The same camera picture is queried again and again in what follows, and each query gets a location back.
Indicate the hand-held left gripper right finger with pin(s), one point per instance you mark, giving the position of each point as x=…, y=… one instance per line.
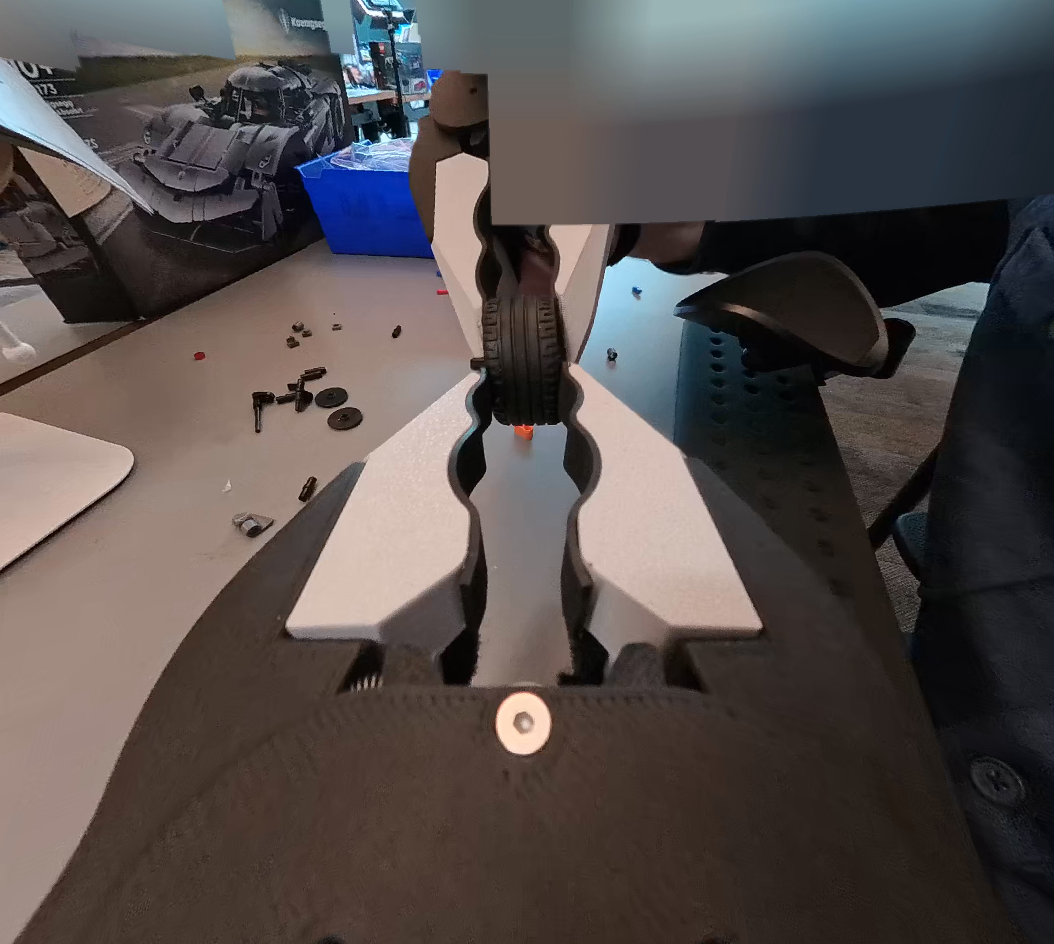
x=667, y=549

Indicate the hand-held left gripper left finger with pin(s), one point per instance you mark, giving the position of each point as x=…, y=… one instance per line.
x=387, y=549

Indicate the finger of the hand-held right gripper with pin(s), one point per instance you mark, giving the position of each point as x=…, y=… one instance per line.
x=457, y=219
x=586, y=261

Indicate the black toy wheel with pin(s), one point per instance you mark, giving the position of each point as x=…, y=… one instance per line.
x=523, y=359

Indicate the instruction book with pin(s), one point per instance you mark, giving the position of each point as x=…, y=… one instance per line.
x=49, y=129

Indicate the black toy set box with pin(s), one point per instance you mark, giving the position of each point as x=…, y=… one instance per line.
x=247, y=162

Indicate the person's right hand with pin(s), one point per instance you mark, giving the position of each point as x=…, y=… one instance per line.
x=667, y=240

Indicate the blue plastic bin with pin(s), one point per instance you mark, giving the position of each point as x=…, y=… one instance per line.
x=370, y=219

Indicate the black toy pin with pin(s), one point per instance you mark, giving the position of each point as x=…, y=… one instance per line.
x=307, y=488

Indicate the clear bags of toy parts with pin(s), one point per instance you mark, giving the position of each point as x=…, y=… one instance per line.
x=370, y=155

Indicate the black toy disc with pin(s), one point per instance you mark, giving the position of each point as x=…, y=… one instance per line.
x=331, y=398
x=344, y=419

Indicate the grey triangular toy part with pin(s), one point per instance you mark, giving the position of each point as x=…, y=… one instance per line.
x=251, y=523

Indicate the dark toy axle assembly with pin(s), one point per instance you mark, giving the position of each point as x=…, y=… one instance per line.
x=300, y=392

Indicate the person's dark jacket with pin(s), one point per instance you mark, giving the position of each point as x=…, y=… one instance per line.
x=1004, y=549

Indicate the white book stand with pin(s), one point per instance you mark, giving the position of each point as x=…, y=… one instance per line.
x=49, y=475

